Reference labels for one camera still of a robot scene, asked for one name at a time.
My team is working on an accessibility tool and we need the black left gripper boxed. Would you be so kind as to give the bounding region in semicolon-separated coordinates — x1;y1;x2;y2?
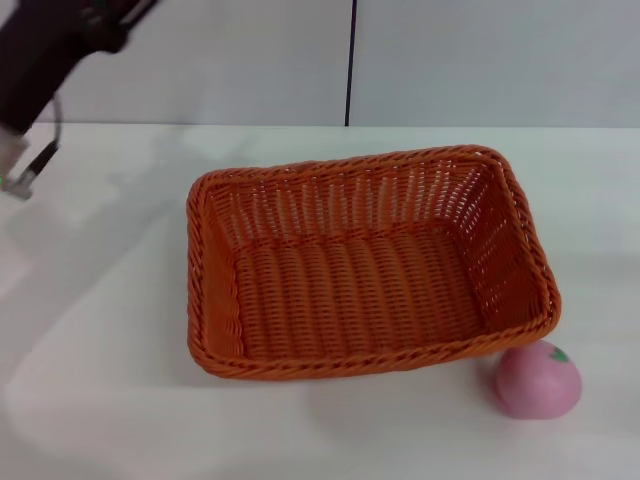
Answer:
0;0;159;137

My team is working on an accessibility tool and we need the orange woven plastic basket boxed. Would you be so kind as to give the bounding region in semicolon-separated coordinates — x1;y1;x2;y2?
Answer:
185;144;562;385

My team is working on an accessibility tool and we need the pink peach toy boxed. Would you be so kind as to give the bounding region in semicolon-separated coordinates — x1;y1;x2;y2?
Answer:
494;341;584;420

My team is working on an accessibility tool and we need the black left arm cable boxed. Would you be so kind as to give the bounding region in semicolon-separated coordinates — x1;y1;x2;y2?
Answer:
14;93;64;184

